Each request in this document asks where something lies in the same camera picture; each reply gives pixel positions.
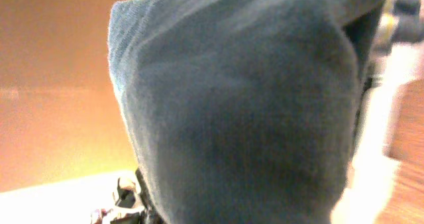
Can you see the blue shirt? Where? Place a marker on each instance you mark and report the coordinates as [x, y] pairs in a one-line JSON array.
[[241, 111]]

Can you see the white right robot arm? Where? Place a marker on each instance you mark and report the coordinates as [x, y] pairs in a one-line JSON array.
[[372, 173]]

